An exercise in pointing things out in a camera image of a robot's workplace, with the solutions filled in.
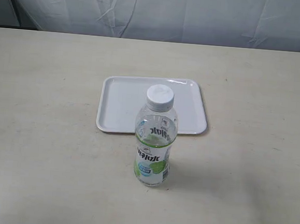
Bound white plastic tray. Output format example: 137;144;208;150
96;76;207;135

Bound white backdrop cloth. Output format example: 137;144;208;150
0;0;300;52

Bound clear plastic bottle white cap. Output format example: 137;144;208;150
134;84;178;187

